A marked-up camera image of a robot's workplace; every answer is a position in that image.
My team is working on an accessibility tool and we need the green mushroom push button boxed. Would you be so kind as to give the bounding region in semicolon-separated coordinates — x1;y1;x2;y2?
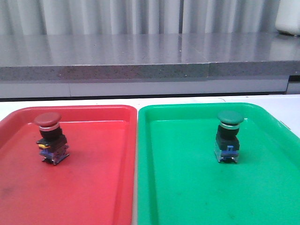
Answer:
214;110;244;163

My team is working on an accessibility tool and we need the red mushroom push button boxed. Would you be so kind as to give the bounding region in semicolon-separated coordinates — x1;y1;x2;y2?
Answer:
34;112;69;165

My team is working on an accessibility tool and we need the grey stone countertop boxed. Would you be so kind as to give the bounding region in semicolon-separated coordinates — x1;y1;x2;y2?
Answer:
0;32;300;82

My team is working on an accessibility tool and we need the green plastic tray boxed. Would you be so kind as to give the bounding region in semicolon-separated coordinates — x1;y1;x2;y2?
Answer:
138;103;300;225

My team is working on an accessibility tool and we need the red plastic tray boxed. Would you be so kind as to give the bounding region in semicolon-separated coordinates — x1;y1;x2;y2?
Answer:
0;105;137;225

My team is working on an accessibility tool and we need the white container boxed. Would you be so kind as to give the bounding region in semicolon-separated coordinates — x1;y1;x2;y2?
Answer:
275;0;300;36

